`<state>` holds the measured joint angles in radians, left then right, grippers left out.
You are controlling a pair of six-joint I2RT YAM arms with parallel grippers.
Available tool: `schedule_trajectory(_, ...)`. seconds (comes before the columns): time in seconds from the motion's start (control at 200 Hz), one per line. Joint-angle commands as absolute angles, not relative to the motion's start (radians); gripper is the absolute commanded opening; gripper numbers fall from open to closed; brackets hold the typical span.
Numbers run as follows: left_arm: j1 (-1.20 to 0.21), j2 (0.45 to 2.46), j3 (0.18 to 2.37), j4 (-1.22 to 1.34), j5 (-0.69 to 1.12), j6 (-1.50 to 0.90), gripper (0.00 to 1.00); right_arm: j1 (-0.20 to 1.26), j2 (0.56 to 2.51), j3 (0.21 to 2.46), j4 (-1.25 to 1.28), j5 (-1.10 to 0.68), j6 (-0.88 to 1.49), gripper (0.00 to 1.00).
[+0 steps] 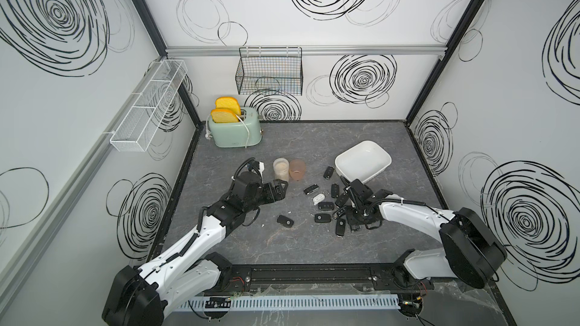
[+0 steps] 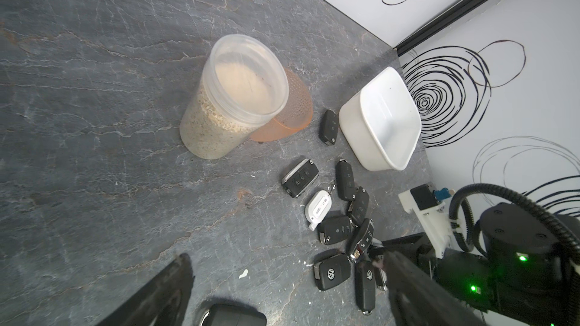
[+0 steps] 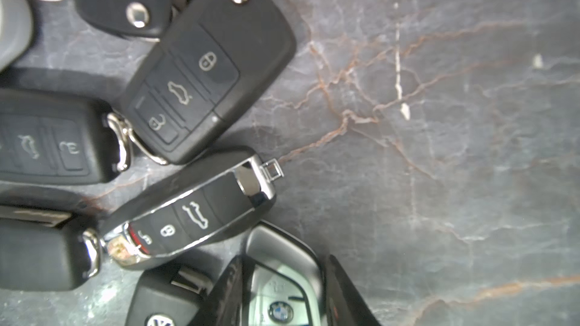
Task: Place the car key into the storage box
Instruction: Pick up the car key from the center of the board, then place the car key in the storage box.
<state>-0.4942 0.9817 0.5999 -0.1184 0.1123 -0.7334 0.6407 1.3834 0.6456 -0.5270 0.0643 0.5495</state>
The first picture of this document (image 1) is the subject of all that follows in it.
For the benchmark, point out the black flip key middle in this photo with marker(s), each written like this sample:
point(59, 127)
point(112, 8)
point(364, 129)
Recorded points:
point(342, 200)

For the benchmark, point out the front yellow toast slice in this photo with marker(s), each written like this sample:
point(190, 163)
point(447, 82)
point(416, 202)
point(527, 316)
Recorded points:
point(223, 116)

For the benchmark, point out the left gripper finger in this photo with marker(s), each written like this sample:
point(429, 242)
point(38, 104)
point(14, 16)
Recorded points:
point(279, 195)
point(279, 184)

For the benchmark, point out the white key fob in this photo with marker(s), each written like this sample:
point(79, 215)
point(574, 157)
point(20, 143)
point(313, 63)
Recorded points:
point(318, 198)

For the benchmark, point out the yellow toast slice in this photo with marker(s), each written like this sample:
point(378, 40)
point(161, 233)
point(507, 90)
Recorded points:
point(223, 116)
point(228, 103)

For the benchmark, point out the mint green toaster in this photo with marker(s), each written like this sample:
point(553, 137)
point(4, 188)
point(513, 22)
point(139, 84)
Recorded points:
point(246, 132)

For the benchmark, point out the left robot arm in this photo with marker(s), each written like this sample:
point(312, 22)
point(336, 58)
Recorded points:
point(146, 295)

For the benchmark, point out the white mesh wall shelf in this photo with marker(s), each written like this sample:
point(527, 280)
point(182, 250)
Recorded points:
point(140, 125)

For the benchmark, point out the black vw key vertical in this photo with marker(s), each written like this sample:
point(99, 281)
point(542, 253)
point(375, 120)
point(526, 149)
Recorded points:
point(340, 227)

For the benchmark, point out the black flip key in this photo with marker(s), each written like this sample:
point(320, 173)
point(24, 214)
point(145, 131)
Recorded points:
point(342, 200)
point(335, 191)

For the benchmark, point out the white storage box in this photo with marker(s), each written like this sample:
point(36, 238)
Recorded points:
point(363, 162)

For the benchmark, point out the black vw key lower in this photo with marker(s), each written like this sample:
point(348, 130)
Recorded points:
point(322, 218)

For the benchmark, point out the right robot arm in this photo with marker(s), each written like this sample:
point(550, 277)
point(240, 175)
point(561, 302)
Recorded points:
point(468, 251)

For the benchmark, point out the black silver-edged key fob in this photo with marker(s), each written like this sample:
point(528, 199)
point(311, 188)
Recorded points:
point(311, 189)

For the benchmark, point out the pink translucent cup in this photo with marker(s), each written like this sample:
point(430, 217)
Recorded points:
point(297, 169)

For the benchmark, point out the lone black vw key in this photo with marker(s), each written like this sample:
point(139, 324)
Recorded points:
point(285, 221)

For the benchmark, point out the black flip key upper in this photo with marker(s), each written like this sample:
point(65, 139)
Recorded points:
point(335, 191)

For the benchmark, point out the clear jar with grain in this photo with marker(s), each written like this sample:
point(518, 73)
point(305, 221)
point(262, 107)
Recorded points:
point(281, 169)

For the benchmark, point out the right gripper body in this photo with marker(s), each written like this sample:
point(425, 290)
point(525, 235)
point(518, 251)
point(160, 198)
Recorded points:
point(353, 216)

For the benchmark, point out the chrome-trimmed porsche key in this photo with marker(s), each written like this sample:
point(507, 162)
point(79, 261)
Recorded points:
point(340, 212)

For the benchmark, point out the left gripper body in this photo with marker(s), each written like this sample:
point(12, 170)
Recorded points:
point(266, 195)

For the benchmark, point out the white slotted cable duct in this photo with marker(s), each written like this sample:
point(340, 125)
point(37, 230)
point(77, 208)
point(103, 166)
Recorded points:
point(292, 303)

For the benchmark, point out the rear yellow toast slice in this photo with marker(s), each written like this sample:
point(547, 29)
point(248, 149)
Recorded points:
point(228, 103)

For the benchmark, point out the black wire basket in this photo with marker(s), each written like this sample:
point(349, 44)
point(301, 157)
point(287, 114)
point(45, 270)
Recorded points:
point(270, 68)

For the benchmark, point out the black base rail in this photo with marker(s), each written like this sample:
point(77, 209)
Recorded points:
point(378, 277)

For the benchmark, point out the black three-button key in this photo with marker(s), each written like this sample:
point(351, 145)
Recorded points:
point(326, 206)

